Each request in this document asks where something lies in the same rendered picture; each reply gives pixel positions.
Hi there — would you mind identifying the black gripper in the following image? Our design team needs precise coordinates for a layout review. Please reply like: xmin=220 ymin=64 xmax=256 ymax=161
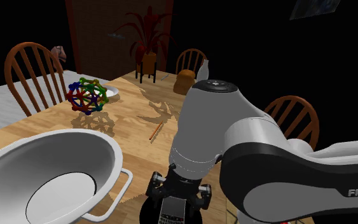
xmin=145 ymin=164 xmax=212 ymax=211

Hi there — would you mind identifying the grey remote control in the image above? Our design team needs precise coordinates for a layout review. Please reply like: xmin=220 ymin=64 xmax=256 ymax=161
xmin=159 ymin=196 xmax=188 ymax=224

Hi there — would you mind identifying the orange pencil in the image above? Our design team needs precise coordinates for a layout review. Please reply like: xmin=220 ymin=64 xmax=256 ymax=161
xmin=148 ymin=120 xmax=164 ymax=141

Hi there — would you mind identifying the wooden table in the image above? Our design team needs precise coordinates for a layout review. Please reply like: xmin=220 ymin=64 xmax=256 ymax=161
xmin=0 ymin=69 xmax=239 ymax=224

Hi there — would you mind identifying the brown bread loaf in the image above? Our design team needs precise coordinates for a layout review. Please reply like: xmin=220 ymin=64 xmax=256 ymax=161
xmin=172 ymin=69 xmax=196 ymax=95

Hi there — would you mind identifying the white vase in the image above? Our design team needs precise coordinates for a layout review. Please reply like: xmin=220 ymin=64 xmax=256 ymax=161
xmin=196 ymin=59 xmax=210 ymax=83

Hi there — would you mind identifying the white plate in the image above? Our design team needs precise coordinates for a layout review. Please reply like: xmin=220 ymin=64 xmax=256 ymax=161
xmin=100 ymin=85 xmax=120 ymax=99

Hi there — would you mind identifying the wooden spindle-back chair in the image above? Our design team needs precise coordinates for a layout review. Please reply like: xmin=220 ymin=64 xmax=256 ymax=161
xmin=175 ymin=48 xmax=209 ymax=76
xmin=4 ymin=41 xmax=69 ymax=118
xmin=263 ymin=95 xmax=320 ymax=151

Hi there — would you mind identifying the colourful lattice ball toy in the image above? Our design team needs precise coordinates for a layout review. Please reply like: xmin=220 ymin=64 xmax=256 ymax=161
xmin=65 ymin=77 xmax=109 ymax=116

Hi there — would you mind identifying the red potted plant on stand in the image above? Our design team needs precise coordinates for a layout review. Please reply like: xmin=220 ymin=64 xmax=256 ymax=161
xmin=113 ymin=5 xmax=178 ymax=85

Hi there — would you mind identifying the brown door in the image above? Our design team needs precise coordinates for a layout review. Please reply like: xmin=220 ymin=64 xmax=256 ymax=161
xmin=64 ymin=0 xmax=175 ymax=81

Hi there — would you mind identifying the brown rounded object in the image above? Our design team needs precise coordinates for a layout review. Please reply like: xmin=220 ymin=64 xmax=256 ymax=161
xmin=50 ymin=45 xmax=67 ymax=73

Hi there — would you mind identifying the large white bowl with handles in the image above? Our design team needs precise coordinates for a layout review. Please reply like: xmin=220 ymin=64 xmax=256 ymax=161
xmin=0 ymin=128 xmax=134 ymax=224

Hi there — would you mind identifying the dark wall picture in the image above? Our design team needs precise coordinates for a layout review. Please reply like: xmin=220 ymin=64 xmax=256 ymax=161
xmin=289 ymin=0 xmax=343 ymax=21

